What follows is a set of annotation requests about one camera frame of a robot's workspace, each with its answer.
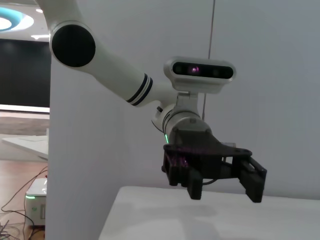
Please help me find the tangled floor cable bundle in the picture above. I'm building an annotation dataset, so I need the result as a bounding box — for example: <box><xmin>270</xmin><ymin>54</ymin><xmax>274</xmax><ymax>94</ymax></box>
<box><xmin>0</xmin><ymin>209</ymin><xmax>46</xmax><ymax>240</ymax></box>

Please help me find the large black display screen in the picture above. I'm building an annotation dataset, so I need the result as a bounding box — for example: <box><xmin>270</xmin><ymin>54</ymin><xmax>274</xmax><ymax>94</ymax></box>
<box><xmin>0</xmin><ymin>38</ymin><xmax>51</xmax><ymax>108</ymax></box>

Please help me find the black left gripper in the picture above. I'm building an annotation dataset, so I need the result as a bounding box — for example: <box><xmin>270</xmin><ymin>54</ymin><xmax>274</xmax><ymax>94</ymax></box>
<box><xmin>160</xmin><ymin>126</ymin><xmax>268</xmax><ymax>204</ymax></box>

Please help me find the white curved desk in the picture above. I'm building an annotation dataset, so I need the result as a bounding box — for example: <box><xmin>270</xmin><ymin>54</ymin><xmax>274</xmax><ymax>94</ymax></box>
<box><xmin>1</xmin><ymin>133</ymin><xmax>50</xmax><ymax>161</ymax></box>

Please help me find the left camera mount bracket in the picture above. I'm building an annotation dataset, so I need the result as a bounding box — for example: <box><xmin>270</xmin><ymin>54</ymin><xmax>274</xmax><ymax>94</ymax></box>
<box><xmin>174</xmin><ymin>91</ymin><xmax>201</xmax><ymax>118</ymax></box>

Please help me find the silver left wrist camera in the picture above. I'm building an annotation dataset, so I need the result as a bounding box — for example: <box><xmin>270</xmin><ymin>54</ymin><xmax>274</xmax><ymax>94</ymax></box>
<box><xmin>163</xmin><ymin>56</ymin><xmax>237</xmax><ymax>95</ymax></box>

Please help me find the thin dark floor cable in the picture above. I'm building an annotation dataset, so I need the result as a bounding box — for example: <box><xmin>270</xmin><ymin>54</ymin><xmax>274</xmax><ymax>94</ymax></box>
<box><xmin>0</xmin><ymin>166</ymin><xmax>49</xmax><ymax>212</ymax></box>

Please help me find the white box with green light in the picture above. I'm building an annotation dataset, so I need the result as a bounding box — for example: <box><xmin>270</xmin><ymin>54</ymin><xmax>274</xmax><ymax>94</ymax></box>
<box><xmin>24</xmin><ymin>178</ymin><xmax>48</xmax><ymax>227</ymax></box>

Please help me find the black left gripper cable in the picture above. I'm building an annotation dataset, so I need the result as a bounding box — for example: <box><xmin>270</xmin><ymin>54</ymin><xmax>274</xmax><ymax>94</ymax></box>
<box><xmin>201</xmin><ymin>177</ymin><xmax>219</xmax><ymax>186</ymax></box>

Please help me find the round ceiling light ring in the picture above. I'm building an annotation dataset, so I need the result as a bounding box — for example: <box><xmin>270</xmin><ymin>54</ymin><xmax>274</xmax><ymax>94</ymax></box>
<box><xmin>0</xmin><ymin>6</ymin><xmax>35</xmax><ymax>33</ymax></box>

